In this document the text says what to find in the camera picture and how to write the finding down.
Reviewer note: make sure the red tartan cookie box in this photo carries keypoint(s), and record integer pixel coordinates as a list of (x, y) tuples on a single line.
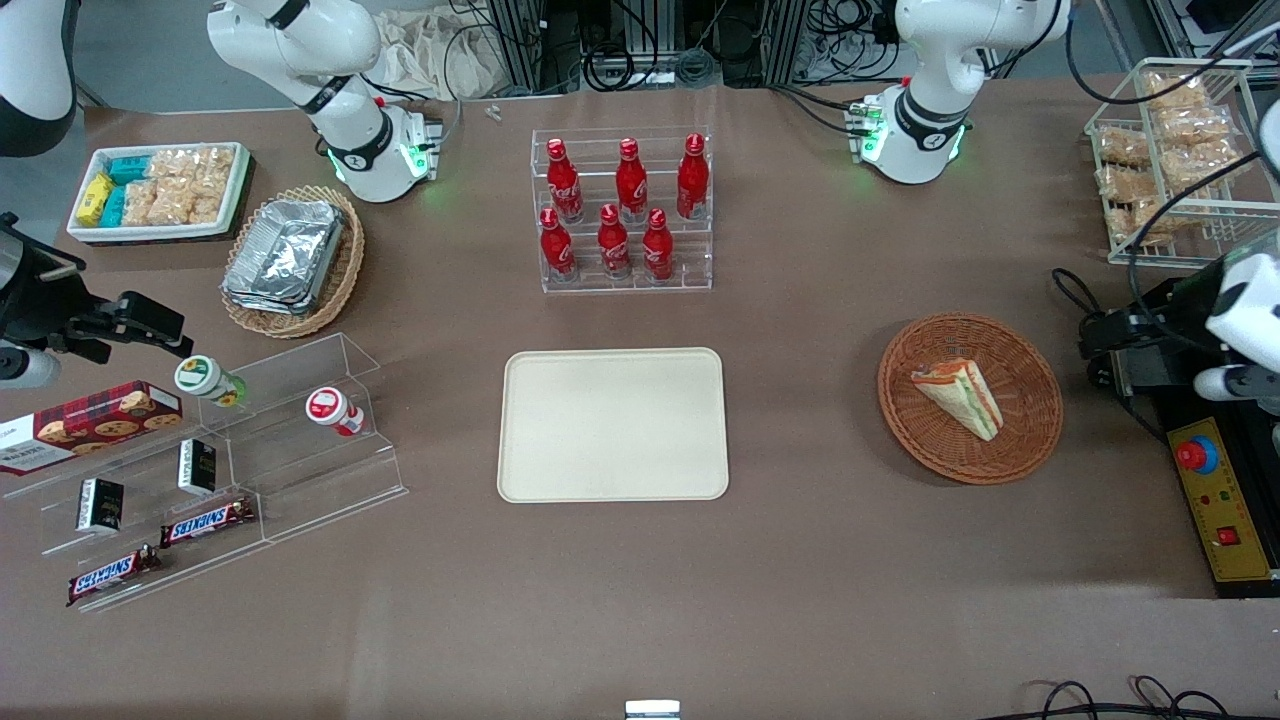
[(95, 425)]

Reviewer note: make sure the beige cloth bag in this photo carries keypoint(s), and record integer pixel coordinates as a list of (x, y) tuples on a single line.
[(430, 60)]

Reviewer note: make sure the clear rice cracker packet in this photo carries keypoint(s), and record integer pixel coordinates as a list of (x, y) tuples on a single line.
[(210, 185), (172, 200), (140, 202)]

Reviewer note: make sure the green lid small bottle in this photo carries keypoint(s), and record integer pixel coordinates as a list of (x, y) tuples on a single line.
[(205, 378)]

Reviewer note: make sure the round brown wicker basket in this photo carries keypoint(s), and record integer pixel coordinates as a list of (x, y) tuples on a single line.
[(1030, 420)]

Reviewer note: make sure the teal snack packet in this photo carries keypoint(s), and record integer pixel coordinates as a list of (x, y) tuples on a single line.
[(130, 168), (114, 206)]

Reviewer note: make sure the yellow snack packet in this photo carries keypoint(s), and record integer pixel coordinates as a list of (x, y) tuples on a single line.
[(94, 198)]

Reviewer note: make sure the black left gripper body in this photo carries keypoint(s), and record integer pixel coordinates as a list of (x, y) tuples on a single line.
[(1163, 322)]

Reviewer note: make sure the white rectangular snack bin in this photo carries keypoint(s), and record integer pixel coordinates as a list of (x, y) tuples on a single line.
[(150, 232)]

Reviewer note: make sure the clear acrylic bottle rack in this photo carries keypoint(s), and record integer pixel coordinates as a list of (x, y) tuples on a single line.
[(700, 270)]

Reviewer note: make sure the red cola bottle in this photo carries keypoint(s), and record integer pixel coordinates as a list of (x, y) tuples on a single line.
[(564, 185), (692, 180), (657, 248), (631, 185), (614, 245), (557, 248)]

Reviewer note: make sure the clear acrylic stepped shelf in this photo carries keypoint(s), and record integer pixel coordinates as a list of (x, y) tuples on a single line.
[(300, 470)]

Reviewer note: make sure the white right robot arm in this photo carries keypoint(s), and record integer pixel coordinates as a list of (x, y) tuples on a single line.
[(352, 150)]

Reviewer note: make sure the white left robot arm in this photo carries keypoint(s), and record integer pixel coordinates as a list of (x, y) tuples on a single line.
[(928, 120)]

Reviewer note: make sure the small black carton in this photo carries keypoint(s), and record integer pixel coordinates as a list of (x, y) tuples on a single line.
[(100, 505), (197, 467)]

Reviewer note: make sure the oval light wicker basket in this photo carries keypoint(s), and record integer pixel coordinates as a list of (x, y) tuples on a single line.
[(345, 270)]

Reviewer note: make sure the beige plastic serving tray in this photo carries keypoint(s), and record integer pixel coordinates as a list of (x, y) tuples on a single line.
[(612, 425)]

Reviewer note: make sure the fried snack packet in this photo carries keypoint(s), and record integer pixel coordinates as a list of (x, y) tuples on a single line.
[(1122, 146), (1192, 125), (1150, 222), (1200, 165), (1120, 183), (1178, 92)]

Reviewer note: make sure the Snickers chocolate bar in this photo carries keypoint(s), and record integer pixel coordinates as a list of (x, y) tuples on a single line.
[(205, 522), (110, 575)]

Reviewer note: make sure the yellow emergency stop control box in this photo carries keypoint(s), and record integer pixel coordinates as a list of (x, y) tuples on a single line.
[(1225, 500)]

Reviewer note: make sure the red lid small bottle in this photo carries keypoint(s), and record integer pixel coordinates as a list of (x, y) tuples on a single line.
[(332, 408)]

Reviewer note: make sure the black appliance with metal pan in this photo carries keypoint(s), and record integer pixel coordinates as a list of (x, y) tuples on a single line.
[(1160, 380)]

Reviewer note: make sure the aluminium foil tray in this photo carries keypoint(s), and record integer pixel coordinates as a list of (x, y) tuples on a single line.
[(285, 250)]

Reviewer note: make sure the triangle sandwich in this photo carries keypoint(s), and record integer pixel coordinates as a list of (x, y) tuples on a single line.
[(960, 395)]

